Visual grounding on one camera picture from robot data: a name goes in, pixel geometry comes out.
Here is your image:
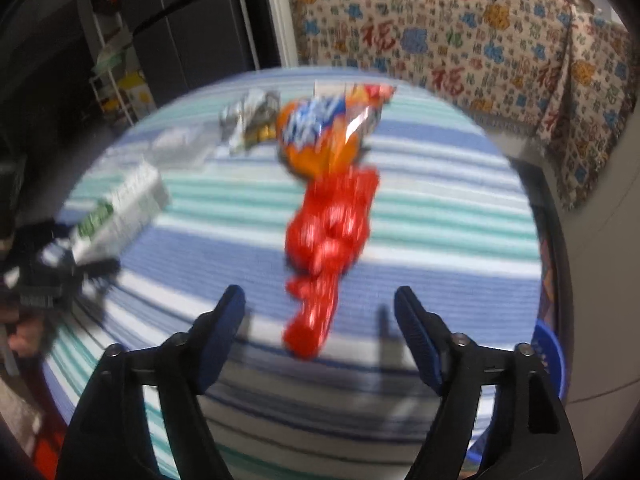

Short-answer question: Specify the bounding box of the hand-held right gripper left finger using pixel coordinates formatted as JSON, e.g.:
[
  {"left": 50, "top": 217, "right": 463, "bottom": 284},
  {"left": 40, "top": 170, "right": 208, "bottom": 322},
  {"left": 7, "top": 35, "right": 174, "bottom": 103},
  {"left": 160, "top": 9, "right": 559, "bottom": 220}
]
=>
[{"left": 55, "top": 284, "right": 247, "bottom": 480}]

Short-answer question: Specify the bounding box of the white wire rack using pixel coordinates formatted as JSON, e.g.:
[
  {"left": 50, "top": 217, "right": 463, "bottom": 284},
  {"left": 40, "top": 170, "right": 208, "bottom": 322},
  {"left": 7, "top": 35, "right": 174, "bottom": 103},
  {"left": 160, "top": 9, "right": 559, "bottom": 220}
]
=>
[{"left": 90, "top": 10, "right": 151, "bottom": 127}]

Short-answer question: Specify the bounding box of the silver foil wrapper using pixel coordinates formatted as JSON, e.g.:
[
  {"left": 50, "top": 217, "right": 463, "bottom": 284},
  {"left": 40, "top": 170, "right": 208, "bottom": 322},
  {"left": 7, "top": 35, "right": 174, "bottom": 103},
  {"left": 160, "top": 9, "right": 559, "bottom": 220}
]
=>
[{"left": 219, "top": 89, "right": 281, "bottom": 156}]

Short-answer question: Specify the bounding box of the patterned hexagon floor mat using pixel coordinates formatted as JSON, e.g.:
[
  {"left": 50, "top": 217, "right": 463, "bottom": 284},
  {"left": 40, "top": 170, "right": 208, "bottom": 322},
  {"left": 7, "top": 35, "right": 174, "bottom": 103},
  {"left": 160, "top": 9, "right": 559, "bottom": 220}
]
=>
[{"left": 537, "top": 240, "right": 559, "bottom": 332}]

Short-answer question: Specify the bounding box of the kitchen counter cabinet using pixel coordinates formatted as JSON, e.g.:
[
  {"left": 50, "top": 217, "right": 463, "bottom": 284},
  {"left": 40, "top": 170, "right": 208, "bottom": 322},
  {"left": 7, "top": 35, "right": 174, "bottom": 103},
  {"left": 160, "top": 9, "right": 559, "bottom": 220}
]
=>
[{"left": 510, "top": 155, "right": 636, "bottom": 401}]

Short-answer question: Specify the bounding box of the orange snack bag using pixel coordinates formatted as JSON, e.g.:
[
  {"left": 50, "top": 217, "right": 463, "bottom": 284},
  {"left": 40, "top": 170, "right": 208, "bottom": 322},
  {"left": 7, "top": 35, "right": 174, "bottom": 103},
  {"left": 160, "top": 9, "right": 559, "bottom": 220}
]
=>
[{"left": 276, "top": 82, "right": 398, "bottom": 182}]

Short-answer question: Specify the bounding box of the narrow printed cloth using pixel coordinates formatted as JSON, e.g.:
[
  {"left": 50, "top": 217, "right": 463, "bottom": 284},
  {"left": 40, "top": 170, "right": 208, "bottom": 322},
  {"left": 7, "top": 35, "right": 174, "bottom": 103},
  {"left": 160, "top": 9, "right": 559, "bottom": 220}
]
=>
[{"left": 537, "top": 7, "right": 633, "bottom": 212}]

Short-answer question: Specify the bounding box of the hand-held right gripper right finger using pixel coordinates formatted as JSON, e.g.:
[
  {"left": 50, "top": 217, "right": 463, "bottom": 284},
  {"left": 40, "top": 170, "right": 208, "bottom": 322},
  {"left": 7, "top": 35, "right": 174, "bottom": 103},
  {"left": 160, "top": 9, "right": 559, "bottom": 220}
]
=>
[{"left": 394, "top": 285, "right": 583, "bottom": 480}]

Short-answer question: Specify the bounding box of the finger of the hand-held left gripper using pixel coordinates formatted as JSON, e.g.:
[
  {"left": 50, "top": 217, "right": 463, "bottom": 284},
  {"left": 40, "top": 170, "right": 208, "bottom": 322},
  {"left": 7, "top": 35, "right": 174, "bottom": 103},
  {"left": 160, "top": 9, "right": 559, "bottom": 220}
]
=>
[
  {"left": 20, "top": 219, "right": 77, "bottom": 257},
  {"left": 65, "top": 255, "right": 123, "bottom": 292}
]

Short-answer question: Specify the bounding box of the red snack wrapper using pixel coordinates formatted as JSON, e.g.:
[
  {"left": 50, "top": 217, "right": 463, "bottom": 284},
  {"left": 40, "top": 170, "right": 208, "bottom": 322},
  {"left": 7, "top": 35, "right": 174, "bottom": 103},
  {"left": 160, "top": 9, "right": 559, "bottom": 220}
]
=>
[{"left": 282, "top": 165, "right": 381, "bottom": 361}]

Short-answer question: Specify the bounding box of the large printed cloth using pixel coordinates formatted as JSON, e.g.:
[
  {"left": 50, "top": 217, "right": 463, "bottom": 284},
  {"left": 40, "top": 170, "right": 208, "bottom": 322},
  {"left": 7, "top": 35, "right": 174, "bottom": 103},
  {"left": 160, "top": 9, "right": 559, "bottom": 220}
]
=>
[{"left": 282, "top": 0, "right": 576, "bottom": 132}]

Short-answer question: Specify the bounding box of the dark grey refrigerator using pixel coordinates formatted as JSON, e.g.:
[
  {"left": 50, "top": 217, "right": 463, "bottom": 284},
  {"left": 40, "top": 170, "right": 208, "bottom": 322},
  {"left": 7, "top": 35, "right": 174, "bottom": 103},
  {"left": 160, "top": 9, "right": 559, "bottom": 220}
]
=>
[{"left": 85, "top": 0, "right": 261, "bottom": 111}]

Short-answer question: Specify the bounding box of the green white carton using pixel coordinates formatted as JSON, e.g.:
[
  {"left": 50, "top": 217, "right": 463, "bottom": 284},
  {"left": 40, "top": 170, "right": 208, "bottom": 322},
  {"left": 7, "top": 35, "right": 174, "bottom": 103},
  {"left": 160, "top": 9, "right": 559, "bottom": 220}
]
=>
[{"left": 70, "top": 160, "right": 171, "bottom": 263}]

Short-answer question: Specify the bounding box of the yellow white box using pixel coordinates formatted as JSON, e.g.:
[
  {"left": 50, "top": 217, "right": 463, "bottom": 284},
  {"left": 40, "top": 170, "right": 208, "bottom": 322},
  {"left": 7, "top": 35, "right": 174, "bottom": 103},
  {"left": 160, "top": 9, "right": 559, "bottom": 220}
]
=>
[{"left": 117, "top": 70, "right": 154, "bottom": 117}]

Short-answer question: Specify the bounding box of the striped round tablecloth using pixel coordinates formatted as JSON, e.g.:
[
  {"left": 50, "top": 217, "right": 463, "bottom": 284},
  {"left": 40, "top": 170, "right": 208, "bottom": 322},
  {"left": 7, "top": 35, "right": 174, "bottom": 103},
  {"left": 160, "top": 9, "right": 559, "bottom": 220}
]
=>
[{"left": 42, "top": 67, "right": 543, "bottom": 480}]

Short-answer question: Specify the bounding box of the person's left hand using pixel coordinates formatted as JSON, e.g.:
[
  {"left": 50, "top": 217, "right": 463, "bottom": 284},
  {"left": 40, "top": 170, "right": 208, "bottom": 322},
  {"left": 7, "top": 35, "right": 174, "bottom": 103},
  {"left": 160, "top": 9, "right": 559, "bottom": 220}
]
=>
[{"left": 6, "top": 311, "right": 54, "bottom": 357}]

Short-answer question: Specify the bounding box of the red plastic object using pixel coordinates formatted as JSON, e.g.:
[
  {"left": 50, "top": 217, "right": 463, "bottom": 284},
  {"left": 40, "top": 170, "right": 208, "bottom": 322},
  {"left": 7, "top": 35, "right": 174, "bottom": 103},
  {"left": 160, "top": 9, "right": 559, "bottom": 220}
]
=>
[{"left": 30, "top": 430, "right": 76, "bottom": 480}]

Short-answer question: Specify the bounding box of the blue mesh wastebasket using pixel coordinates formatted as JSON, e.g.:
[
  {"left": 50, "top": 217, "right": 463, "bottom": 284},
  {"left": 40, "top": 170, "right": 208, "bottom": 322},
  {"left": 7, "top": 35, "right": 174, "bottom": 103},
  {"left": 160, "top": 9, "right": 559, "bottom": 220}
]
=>
[{"left": 467, "top": 322, "right": 568, "bottom": 466}]

